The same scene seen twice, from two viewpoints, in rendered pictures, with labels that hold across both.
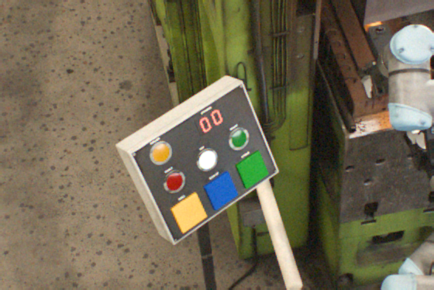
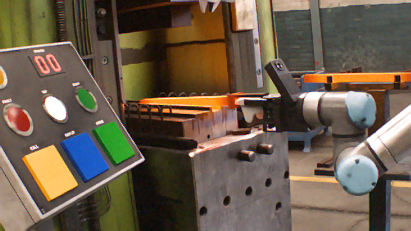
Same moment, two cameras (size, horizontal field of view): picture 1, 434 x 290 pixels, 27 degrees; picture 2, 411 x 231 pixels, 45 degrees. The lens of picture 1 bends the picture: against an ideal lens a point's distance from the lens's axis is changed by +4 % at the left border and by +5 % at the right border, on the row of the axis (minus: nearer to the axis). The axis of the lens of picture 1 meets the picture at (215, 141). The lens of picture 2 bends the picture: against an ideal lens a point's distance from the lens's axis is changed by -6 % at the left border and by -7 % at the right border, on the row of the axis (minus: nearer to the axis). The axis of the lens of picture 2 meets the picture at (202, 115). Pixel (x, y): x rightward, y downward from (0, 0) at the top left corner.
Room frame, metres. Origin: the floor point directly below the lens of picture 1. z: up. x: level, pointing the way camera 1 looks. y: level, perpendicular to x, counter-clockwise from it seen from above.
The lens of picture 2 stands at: (0.42, 0.34, 1.19)
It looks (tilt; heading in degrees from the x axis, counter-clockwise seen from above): 9 degrees down; 323
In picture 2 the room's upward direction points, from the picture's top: 5 degrees counter-clockwise
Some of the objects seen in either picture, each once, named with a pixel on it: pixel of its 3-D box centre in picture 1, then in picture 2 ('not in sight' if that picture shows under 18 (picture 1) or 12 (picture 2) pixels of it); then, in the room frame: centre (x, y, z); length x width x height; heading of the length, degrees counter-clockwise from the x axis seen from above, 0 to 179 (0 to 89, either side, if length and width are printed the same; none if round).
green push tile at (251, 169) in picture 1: (251, 169); (112, 144); (1.27, -0.08, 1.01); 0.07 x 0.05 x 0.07; 123
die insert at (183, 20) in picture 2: not in sight; (146, 20); (1.73, -0.47, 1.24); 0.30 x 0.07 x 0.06; 8
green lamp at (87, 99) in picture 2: (239, 139); (86, 99); (1.30, -0.06, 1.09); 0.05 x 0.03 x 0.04; 98
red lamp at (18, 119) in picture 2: (174, 181); (18, 119); (1.20, 0.11, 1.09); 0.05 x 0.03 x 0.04; 98
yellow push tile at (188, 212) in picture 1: (188, 212); (49, 173); (1.16, 0.09, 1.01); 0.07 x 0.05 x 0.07; 123
